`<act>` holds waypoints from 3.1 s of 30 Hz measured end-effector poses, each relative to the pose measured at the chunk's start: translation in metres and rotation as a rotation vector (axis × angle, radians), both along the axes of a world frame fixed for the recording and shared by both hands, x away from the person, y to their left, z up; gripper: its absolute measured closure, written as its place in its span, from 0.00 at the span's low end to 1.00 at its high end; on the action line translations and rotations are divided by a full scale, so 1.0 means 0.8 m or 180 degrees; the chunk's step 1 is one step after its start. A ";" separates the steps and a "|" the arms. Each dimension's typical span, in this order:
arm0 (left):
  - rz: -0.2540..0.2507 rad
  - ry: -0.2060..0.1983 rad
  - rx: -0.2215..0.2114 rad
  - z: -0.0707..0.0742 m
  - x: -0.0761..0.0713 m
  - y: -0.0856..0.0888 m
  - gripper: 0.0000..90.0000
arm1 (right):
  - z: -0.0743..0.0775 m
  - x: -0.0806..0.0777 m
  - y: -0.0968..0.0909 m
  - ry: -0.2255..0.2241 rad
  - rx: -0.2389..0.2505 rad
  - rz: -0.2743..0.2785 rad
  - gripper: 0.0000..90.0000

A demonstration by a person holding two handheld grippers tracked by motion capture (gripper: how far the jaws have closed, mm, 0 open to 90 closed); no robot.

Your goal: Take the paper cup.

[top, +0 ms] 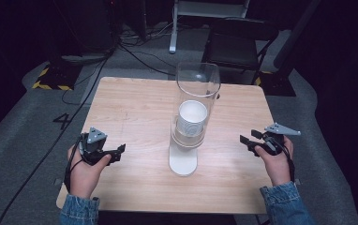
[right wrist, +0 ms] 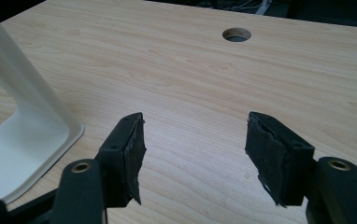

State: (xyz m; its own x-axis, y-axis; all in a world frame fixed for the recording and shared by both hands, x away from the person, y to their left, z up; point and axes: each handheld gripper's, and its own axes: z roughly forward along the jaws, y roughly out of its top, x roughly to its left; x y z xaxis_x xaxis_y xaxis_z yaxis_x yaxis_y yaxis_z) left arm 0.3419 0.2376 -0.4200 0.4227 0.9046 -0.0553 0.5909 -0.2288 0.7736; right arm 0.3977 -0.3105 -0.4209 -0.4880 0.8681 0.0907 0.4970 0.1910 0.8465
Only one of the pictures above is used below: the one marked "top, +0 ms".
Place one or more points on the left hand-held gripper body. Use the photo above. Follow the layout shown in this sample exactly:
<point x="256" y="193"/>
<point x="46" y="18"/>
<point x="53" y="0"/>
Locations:
<point x="93" y="146"/>

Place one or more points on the white paper cup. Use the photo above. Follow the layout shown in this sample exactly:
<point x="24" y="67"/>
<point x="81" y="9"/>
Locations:
<point x="192" y="117"/>

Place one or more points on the white metal stand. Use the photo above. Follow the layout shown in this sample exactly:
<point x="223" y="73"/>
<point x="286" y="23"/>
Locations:
<point x="174" y="34"/>

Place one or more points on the grey slanted pole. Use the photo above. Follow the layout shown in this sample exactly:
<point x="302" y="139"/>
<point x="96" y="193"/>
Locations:
<point x="295" y="34"/>

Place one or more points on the dark equipment cabinet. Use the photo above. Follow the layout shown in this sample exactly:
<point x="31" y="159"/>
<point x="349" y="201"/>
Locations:
<point x="83" y="28"/>

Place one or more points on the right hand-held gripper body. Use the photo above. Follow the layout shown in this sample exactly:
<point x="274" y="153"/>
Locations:
<point x="274" y="140"/>

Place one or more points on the black yellow-striped base plate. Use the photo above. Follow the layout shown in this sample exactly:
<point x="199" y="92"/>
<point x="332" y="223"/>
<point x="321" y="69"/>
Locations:
<point x="277" y="84"/>
<point x="56" y="78"/>

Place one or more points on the clear glass jar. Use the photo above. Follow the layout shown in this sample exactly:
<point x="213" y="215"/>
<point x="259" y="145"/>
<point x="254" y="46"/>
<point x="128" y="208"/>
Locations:
<point x="185" y="146"/>

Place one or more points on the person's left hand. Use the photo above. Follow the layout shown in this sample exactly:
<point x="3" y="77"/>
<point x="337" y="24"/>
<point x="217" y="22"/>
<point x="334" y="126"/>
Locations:
<point x="85" y="175"/>

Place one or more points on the person's right hand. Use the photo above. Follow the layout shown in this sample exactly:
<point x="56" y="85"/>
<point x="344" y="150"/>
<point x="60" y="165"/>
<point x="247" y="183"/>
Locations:
<point x="277" y="165"/>

